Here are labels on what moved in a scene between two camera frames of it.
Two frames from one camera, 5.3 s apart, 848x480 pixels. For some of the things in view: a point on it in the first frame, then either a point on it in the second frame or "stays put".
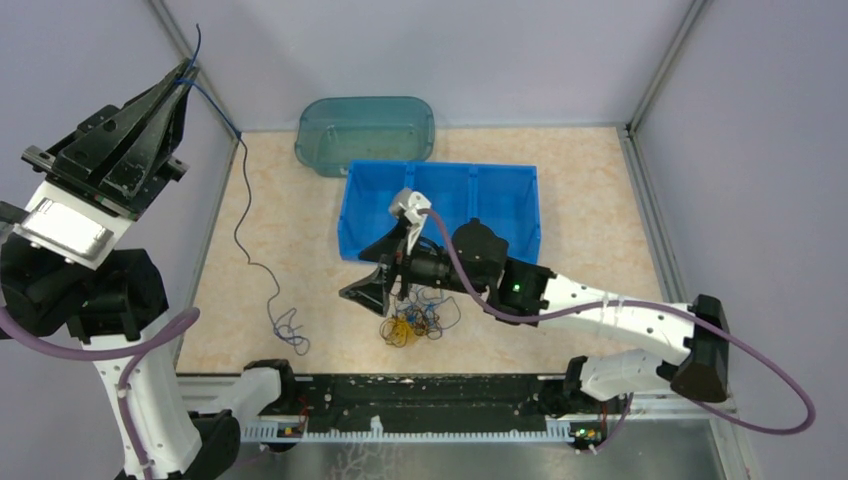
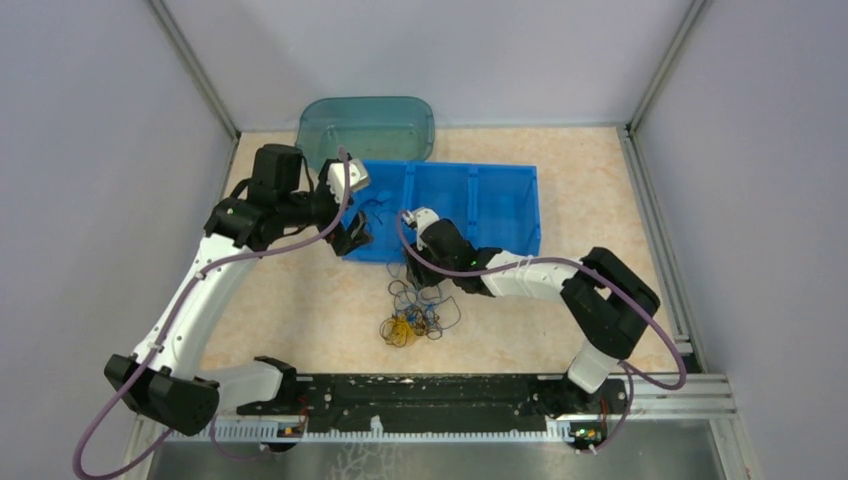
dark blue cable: x=281 y=321 → x=377 y=216
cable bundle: x=426 y=314 stays put
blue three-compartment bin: x=504 y=197 stays put
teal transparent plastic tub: x=333 y=131 stays put
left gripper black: x=144 y=165 → x=344 y=240
